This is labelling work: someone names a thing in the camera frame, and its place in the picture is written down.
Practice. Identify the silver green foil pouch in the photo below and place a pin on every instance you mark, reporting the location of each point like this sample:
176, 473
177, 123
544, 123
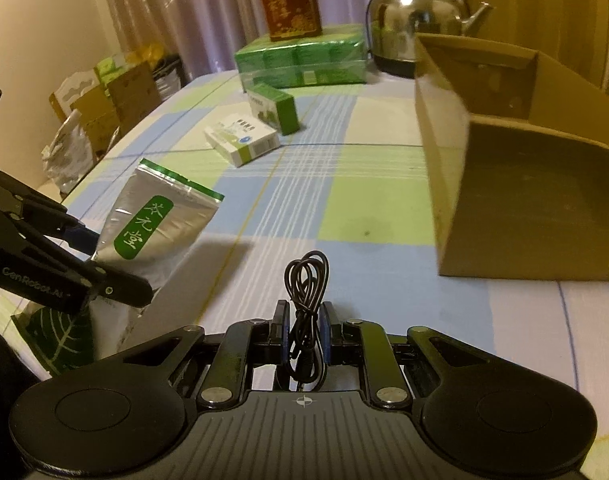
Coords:
154, 222

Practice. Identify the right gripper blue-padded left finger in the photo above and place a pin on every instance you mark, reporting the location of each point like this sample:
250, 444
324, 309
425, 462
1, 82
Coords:
234, 355

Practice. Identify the large green wrapped box pack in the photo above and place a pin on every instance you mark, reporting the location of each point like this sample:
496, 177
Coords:
338, 56

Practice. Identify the white green medicine box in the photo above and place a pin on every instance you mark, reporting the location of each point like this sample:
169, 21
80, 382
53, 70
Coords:
241, 138

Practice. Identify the purple curtain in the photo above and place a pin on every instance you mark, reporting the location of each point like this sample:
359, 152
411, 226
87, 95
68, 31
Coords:
206, 33

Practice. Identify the open brown cardboard box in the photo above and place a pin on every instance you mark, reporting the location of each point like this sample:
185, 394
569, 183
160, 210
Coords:
517, 154

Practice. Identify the small green carton box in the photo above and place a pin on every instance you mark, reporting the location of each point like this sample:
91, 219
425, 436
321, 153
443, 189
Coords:
274, 107

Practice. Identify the red gold gift box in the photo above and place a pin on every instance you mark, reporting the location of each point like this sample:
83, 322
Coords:
292, 19

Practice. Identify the stainless steel kettle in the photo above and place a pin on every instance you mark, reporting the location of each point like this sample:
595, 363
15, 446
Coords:
392, 25

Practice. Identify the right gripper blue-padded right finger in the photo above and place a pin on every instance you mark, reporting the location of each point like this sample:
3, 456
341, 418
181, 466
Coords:
366, 347

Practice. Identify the crumpled silver foil bag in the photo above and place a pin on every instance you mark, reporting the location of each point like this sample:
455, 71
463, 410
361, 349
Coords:
69, 157

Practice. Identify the brown cardboard boxes pile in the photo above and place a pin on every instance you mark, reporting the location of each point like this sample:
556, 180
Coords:
118, 93

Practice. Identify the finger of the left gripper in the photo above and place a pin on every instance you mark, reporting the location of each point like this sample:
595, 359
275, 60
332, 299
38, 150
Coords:
79, 237
118, 285

